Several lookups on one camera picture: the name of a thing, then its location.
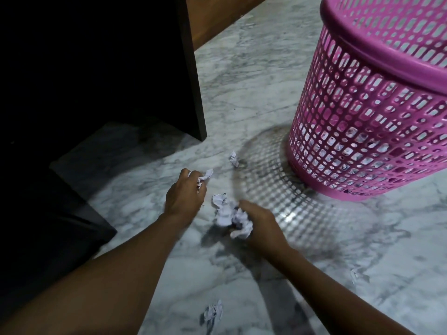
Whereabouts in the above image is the dark wooden cabinet door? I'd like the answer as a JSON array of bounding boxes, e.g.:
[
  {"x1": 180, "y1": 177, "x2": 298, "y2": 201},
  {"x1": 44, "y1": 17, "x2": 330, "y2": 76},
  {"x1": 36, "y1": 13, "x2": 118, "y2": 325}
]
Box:
[{"x1": 0, "y1": 163, "x2": 118, "y2": 325}]

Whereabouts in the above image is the person's right forearm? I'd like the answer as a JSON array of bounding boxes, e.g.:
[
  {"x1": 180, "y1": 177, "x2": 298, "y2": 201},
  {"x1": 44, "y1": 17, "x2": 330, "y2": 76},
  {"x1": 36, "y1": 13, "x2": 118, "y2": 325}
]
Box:
[{"x1": 265, "y1": 247, "x2": 416, "y2": 335}]

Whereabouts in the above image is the dark wooden cabinet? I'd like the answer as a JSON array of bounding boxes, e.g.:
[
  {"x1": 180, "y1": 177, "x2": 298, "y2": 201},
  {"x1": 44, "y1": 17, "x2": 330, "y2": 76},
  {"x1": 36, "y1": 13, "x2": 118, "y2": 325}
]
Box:
[{"x1": 0, "y1": 0, "x2": 209, "y2": 325}]

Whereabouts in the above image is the person's left forearm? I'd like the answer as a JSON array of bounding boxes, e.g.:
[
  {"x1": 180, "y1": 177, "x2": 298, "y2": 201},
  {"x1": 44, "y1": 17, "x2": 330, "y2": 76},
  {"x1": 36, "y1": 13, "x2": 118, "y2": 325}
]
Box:
[{"x1": 0, "y1": 214, "x2": 191, "y2": 335}]

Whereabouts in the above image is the pink plastic basket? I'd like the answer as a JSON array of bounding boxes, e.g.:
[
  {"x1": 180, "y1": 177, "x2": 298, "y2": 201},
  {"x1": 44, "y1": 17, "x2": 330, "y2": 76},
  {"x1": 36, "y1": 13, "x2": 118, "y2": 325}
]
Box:
[{"x1": 288, "y1": 0, "x2": 447, "y2": 201}]

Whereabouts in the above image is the person's right hand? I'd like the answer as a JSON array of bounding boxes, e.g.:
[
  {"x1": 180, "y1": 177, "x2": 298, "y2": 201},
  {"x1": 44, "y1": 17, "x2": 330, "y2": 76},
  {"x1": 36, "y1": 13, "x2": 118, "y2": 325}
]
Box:
[{"x1": 237, "y1": 200, "x2": 292, "y2": 263}]

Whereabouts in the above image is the person's left hand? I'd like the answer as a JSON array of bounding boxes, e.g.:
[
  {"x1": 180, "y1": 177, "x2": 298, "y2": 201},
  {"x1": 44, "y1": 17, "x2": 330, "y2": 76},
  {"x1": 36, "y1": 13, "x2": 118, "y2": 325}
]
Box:
[{"x1": 164, "y1": 168, "x2": 207, "y2": 228}]

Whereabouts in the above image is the brown wooden room door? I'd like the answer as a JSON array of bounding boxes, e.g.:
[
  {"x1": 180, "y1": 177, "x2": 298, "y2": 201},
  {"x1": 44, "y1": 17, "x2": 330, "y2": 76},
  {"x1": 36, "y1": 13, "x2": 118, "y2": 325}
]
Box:
[{"x1": 187, "y1": 0, "x2": 271, "y2": 51}]

